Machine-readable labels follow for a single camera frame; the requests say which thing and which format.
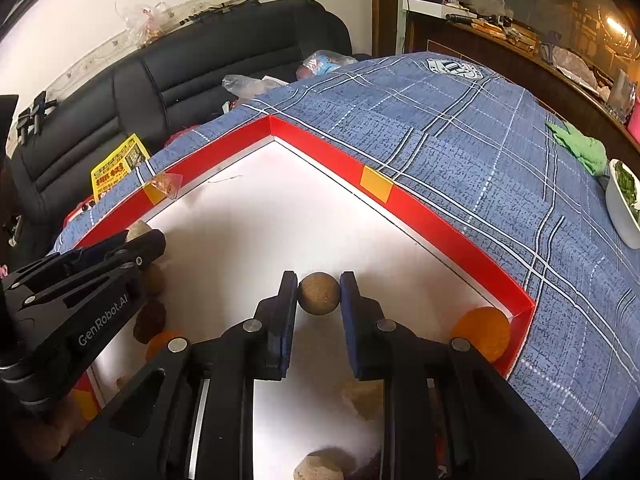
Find red date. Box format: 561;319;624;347
133;301;167;345

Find wooden glass cabinet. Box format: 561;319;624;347
372;0;640;161

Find orange tangerine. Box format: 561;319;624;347
448;308;512;363
145;330;188;361

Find white bowl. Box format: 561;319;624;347
605;158;640;251

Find black clip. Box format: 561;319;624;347
16;91;58;146

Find plastic bag with snack packet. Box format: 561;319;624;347
297;50;361;81

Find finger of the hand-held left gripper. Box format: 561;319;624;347
0;229;167;311

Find crumpled plastic bag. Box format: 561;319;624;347
552;45;601;86

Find crumpled clear plastic wrap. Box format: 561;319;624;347
115;0;171;41

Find blue plaid tablecloth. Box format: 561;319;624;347
50;51;640;480

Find black leather sofa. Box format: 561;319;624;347
7;0;353;256

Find flat white box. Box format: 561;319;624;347
402;0;451;18

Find clear plastic bag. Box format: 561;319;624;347
222;74;291;98

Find glass pitcher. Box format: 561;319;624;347
612;70;638;123

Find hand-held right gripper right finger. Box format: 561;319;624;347
339;270;588;480

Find green cloth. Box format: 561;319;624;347
545;120;608;176

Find yellow printed leaflet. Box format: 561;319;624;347
91;133;151;201

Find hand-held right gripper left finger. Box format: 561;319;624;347
50;270;299;480

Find red cardboard box tray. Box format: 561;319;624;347
67;115;537;480

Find brown longan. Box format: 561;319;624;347
298;272;343;316
142;262;167;298
125;220;153;243

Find green leafy vegetables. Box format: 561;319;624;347
614;160;640;211

